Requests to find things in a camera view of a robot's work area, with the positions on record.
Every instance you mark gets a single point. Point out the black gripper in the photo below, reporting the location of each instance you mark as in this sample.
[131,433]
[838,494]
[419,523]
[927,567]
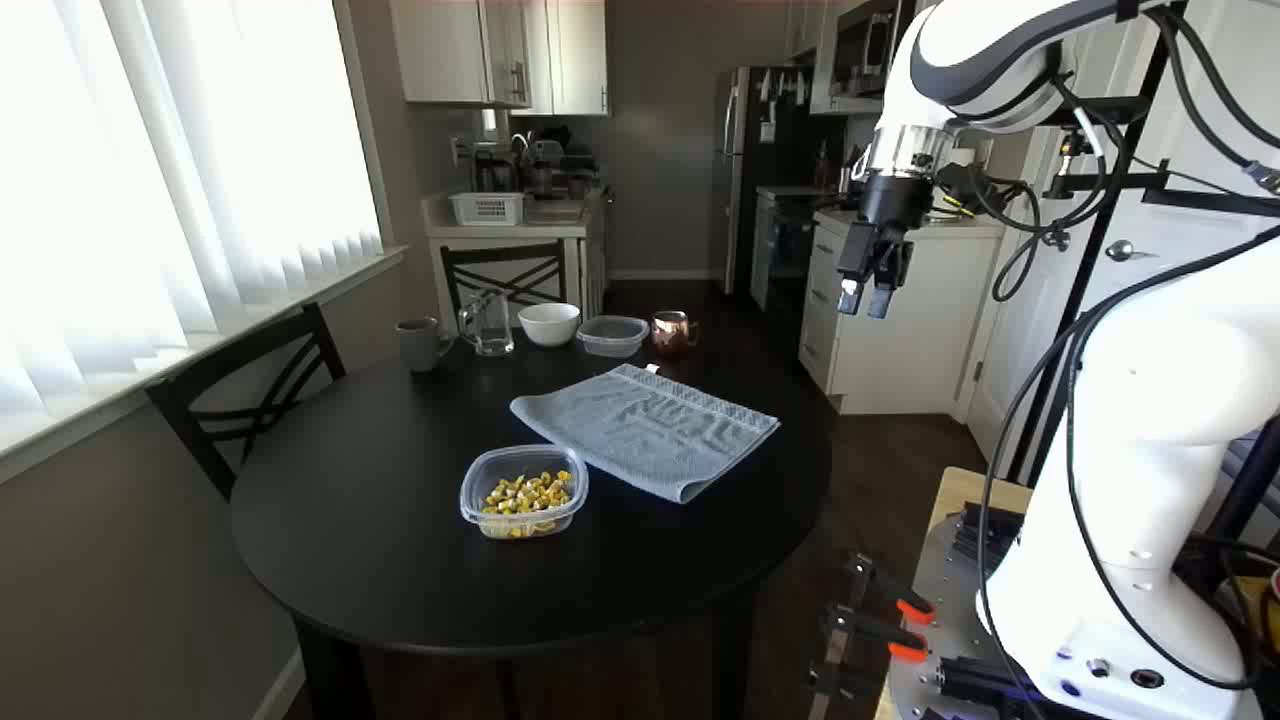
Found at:
[876,241]

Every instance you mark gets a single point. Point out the clear plastic candy container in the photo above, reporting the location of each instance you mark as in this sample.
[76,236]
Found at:
[522,463]

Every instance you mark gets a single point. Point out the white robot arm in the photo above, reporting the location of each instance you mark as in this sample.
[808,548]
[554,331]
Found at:
[1166,373]

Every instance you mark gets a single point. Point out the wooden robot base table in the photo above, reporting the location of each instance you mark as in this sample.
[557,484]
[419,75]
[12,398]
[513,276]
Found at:
[947,580]

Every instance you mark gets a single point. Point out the blue towel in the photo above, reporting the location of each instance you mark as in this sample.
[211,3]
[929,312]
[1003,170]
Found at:
[644,431]

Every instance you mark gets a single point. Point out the white kitchen counter cabinet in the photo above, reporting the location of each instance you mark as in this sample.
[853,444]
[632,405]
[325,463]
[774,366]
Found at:
[912,357]

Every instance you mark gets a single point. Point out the black refrigerator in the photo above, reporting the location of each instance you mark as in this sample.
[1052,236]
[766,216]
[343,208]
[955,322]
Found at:
[766,138]

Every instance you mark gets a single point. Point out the copper mug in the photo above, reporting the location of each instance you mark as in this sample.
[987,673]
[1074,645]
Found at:
[672,333]

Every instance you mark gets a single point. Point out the white bowl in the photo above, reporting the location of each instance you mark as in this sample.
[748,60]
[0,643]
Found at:
[550,327]

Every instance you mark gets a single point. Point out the gold wrapped candies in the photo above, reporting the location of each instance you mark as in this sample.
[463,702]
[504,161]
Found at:
[530,494]

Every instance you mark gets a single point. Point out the clear glass pitcher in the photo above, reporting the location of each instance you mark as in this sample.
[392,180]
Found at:
[490,327]

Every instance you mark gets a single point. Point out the round black table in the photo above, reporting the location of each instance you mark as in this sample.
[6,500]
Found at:
[351,516]

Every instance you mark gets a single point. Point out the coffee maker on counter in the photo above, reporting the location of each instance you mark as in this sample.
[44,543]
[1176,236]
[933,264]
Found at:
[538,161]

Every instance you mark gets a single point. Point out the white basket on counter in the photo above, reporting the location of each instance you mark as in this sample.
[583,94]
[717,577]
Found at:
[487,208]

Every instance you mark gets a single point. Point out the white upper cabinets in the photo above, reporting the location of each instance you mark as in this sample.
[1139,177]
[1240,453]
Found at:
[538,56]

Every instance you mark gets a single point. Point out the black chair far side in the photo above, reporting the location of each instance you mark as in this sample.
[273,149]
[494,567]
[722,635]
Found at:
[526,273]

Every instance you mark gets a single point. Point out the white side counter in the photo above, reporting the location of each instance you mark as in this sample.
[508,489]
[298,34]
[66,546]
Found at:
[573,220]

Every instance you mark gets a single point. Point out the dark grey mug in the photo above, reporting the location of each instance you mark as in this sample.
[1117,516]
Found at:
[420,344]

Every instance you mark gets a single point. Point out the black chair by window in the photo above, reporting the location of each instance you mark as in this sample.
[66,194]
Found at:
[230,398]

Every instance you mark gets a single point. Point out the white vertical blinds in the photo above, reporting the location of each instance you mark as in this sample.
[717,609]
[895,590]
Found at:
[165,170]

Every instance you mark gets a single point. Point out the orange handled clamp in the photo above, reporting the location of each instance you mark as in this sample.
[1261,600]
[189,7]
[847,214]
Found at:
[853,635]
[876,587]

